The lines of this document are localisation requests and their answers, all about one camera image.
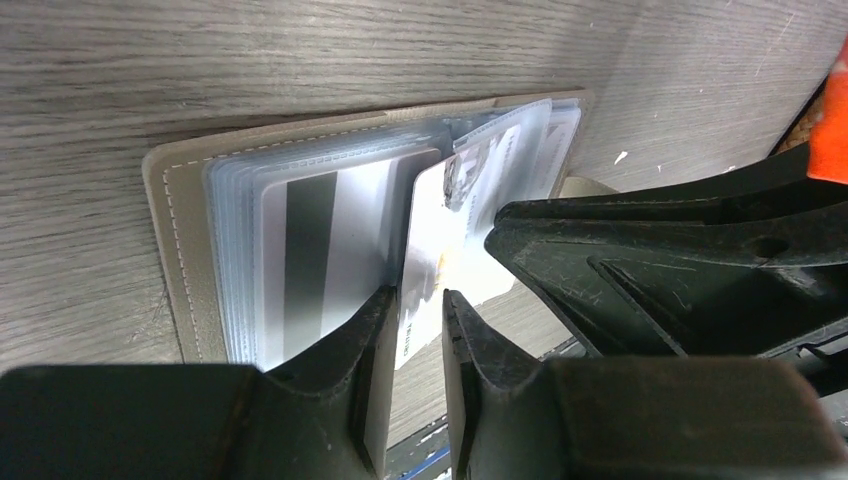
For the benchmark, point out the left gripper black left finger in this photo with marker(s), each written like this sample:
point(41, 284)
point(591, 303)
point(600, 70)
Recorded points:
point(323, 414)

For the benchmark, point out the orange patterned hanging cloth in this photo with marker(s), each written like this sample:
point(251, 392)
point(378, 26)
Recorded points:
point(828, 140)

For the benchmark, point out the brown wicker basket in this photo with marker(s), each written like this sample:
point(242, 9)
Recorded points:
point(800, 129)

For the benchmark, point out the white credit card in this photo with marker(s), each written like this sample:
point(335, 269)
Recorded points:
point(452, 211)

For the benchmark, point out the grey card holder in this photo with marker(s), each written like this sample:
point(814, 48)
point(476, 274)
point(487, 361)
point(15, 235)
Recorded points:
point(202, 192)

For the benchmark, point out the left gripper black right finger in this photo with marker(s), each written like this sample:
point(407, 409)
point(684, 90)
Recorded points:
point(513, 416)

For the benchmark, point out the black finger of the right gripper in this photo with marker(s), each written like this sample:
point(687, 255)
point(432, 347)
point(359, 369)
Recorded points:
point(752, 262)

